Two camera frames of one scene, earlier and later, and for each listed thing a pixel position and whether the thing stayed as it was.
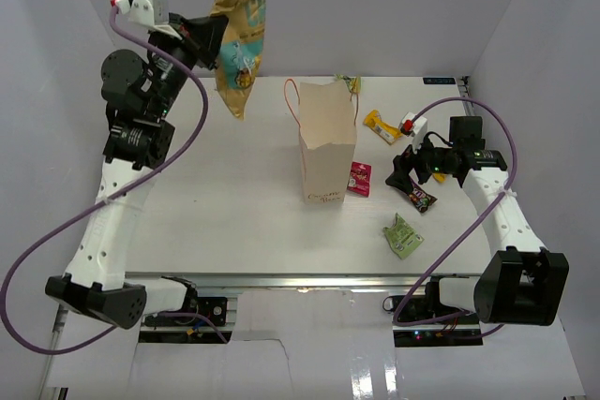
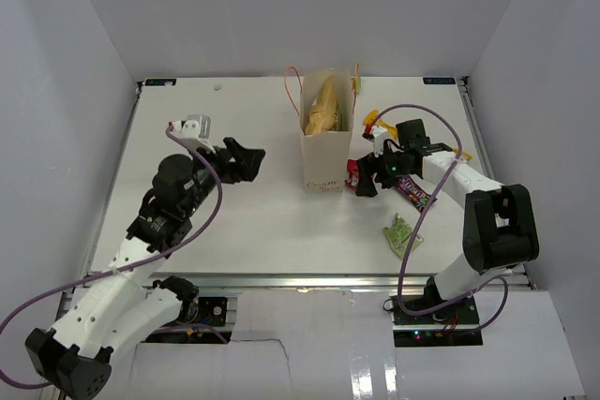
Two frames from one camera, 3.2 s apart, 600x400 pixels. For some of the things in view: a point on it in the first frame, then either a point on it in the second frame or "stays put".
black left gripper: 200,37 to 246,165
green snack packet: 402,238 stays put
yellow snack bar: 386,132 stays put
